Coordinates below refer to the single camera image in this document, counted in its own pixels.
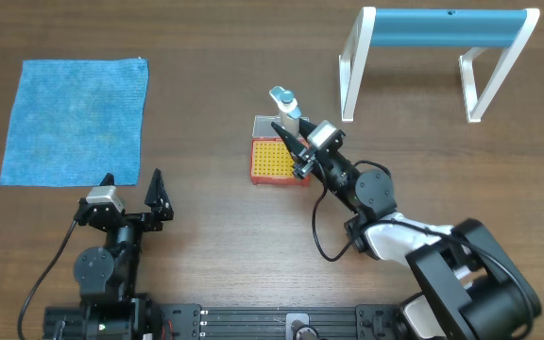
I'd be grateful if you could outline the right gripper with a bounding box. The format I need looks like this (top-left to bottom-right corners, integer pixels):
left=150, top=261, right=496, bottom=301
left=270, top=118, right=347, bottom=181

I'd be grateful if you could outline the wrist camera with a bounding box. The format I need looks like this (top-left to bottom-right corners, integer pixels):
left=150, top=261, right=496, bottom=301
left=306, top=120, right=340, bottom=149
left=85, top=185, right=126, bottom=213

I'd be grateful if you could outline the red and yellow tip box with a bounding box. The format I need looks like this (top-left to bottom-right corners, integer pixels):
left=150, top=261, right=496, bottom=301
left=249, top=114, right=311, bottom=187

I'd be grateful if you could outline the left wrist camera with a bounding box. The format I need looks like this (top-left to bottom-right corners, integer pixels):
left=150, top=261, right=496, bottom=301
left=85, top=185, right=126, bottom=213

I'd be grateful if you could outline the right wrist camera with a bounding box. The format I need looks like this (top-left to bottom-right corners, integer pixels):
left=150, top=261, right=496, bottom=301
left=306, top=120, right=340, bottom=149

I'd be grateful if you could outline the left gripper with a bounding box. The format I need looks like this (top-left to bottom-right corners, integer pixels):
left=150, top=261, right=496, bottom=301
left=77, top=168, right=175, bottom=233

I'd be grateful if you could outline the white pipette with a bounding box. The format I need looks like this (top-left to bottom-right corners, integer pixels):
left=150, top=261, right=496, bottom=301
left=268, top=85, right=303, bottom=140

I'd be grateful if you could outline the mounting rail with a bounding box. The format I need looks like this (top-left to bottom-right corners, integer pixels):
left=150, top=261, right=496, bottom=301
left=42, top=304, right=410, bottom=340

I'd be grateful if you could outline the blue cloth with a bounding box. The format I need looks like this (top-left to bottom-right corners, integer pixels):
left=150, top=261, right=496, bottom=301
left=0, top=58, right=150, bottom=188

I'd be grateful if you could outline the white and blue stand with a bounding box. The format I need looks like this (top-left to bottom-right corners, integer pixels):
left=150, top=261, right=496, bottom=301
left=339, top=5, right=541, bottom=124

